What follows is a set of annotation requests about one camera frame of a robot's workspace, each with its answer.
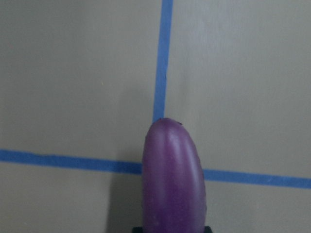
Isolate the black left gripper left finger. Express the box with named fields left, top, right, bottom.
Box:
left=132, top=226, right=143, bottom=233

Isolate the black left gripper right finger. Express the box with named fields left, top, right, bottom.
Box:
left=204, top=226, right=211, bottom=233

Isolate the purple eggplant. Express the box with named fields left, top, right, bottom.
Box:
left=142, top=118, right=207, bottom=233

